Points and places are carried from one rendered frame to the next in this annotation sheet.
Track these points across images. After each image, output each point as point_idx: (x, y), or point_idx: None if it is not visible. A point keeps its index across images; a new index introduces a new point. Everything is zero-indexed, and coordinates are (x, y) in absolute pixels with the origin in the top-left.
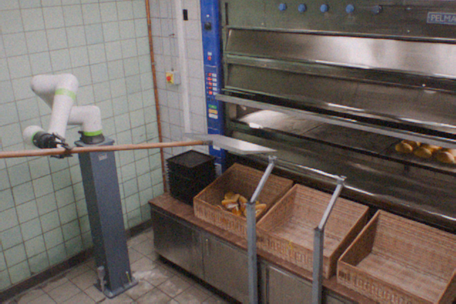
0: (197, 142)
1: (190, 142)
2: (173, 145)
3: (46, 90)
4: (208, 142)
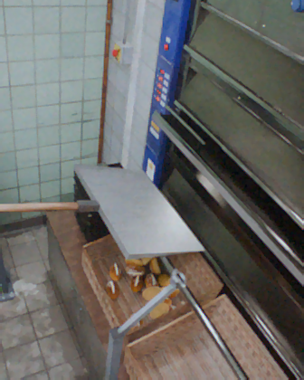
0: (67, 206)
1: (51, 207)
2: (12, 211)
3: None
4: (90, 208)
